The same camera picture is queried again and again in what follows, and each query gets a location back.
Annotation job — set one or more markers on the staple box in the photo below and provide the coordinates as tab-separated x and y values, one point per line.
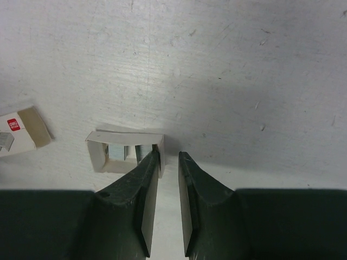
22	131

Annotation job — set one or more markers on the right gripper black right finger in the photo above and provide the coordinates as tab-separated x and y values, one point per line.
258	223

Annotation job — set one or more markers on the staple box tray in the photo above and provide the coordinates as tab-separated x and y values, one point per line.
99	138

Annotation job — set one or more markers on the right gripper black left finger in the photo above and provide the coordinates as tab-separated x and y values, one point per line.
113	223

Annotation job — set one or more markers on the staples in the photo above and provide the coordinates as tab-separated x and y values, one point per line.
130	154

